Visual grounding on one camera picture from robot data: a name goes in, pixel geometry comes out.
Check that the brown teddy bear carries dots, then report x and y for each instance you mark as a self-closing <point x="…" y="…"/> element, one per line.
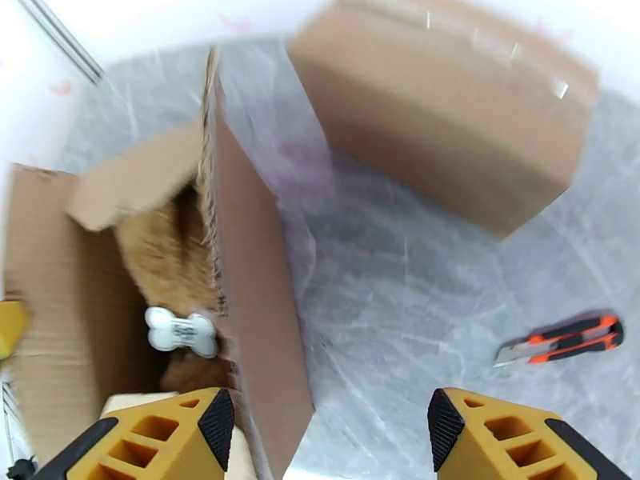
<point x="160" y="253"/>

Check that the cardboard box with cut tape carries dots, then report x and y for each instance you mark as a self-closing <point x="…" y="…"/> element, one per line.
<point x="255" y="273"/>

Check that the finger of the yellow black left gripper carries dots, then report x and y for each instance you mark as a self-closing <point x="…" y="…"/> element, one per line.
<point x="10" y="328"/>

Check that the aluminium frame corner post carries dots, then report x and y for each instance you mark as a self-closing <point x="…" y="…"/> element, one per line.
<point x="66" y="38"/>

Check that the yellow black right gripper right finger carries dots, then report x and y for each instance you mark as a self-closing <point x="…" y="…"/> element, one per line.
<point x="445" y="428"/>

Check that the orange black utility knife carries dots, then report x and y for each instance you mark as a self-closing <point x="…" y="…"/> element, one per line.
<point x="565" y="341"/>

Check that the brown cardboard box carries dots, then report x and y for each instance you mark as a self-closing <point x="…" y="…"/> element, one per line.
<point x="440" y="118"/>

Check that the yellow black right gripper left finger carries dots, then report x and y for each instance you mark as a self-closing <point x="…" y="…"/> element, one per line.
<point x="215" y="423"/>

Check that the white bone-shaped tag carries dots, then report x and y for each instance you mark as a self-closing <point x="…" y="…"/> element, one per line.
<point x="180" y="332"/>

